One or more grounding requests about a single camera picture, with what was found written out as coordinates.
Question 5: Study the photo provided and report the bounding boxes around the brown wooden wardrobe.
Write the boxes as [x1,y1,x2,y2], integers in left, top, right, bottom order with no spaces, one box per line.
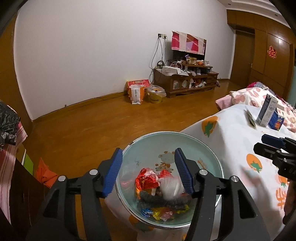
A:
[227,9,296,102]

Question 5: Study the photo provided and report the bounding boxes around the red plastic bag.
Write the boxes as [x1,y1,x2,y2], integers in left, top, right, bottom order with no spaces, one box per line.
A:
[135,167,162,194]

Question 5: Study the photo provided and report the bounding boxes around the orange gift box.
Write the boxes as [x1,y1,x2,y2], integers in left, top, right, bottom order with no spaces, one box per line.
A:
[126,79,149,98]

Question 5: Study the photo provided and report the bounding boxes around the white flat box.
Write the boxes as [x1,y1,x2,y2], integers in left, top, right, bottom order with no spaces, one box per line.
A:
[162,66,182,75]

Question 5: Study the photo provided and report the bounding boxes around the pink bed sheet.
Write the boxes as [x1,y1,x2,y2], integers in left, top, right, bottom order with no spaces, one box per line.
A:
[216,95,234,109]

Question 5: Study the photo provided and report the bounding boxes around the red foam fruit net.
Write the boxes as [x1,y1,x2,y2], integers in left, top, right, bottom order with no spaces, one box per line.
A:
[159,169,175,180]

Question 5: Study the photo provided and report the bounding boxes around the green and gold snack packet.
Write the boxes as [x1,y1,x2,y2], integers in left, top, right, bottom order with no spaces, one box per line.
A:
[244,109,257,129]

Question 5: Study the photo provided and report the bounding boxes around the person's right hand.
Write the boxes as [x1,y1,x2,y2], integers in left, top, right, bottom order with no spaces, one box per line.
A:
[284,183,296,215]

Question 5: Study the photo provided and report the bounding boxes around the clear plastic wrapper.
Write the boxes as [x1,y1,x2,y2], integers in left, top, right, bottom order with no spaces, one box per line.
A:
[159,176,185,200]

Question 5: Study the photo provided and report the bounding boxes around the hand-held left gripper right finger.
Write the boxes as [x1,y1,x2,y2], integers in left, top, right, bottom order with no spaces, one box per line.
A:
[174,147,271,241]

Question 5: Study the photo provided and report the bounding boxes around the dark wooden cabinet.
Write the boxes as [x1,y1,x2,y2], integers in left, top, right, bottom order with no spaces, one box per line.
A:
[9,158,56,241]

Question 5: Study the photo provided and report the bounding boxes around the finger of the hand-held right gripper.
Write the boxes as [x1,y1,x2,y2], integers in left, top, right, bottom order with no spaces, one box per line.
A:
[253,142,296,163]
[261,134,296,152]

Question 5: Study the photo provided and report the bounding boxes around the dark wooden television stand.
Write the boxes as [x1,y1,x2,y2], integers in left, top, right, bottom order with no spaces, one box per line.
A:
[154,64,219,99]

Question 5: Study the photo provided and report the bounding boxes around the green flat board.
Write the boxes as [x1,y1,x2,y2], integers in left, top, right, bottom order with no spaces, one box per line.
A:
[22,153,34,175]

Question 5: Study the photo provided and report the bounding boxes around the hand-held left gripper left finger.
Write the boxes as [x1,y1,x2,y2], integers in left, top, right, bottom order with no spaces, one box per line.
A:
[25,148,123,241]

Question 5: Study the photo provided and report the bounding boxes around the pink striped cloth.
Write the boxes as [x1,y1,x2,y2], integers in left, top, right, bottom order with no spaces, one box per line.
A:
[0,123,28,223]

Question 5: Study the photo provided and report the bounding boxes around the tall white milk carton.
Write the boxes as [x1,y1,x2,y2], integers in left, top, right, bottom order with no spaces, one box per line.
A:
[256,94,278,127]

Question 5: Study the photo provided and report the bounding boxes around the blue milk carton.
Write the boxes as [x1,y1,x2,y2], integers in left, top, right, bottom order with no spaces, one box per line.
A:
[268,104,285,131]

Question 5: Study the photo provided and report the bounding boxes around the black printed cloth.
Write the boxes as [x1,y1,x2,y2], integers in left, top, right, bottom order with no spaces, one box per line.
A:
[0,101,21,146]

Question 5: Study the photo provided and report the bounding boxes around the orange cloth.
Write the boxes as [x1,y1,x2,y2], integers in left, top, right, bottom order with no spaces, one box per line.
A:
[35,158,59,188]

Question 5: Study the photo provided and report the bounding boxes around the hanging black cables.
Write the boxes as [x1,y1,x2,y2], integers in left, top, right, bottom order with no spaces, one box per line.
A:
[149,38,167,85]

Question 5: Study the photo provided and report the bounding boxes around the white paper bag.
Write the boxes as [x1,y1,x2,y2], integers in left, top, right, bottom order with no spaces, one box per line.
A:
[129,85,145,105]

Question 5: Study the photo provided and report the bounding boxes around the colourful trash wrappers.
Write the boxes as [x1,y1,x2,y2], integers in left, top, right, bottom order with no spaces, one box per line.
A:
[136,190,190,210]

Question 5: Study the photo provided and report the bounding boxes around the yellow bucket in plastic bag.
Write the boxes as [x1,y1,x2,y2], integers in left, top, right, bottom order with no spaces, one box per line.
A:
[147,85,167,104]

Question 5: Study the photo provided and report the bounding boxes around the light green enamel basin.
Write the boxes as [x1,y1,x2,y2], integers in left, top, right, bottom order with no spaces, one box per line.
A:
[114,131,225,230]

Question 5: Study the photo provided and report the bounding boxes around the black television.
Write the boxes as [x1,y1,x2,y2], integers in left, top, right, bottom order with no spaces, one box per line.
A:
[172,46,206,63]

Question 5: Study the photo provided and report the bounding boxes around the pink patterned television cover cloth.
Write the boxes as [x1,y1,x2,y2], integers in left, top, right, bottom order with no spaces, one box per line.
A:
[171,31,207,55]

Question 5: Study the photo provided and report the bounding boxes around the white printed tablecloth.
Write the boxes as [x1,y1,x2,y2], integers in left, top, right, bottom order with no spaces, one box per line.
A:
[104,104,296,241]

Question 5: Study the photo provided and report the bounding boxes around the brown wooden door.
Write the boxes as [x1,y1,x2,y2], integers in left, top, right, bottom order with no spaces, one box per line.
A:
[231,29,255,80]

